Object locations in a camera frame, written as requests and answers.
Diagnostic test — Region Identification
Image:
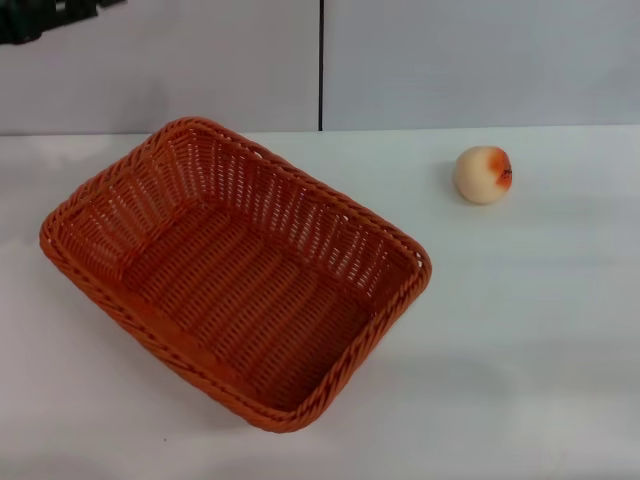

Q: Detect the orange woven rectangular basket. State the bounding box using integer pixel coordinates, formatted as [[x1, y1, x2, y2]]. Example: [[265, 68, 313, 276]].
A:
[[38, 116, 434, 435]]

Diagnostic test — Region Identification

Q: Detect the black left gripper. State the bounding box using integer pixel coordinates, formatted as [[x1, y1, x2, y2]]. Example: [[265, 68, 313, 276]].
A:
[[0, 0, 129, 47]]

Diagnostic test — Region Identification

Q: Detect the cream and orange toy peach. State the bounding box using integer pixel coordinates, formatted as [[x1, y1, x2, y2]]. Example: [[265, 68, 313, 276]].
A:
[[453, 145, 515, 205]]

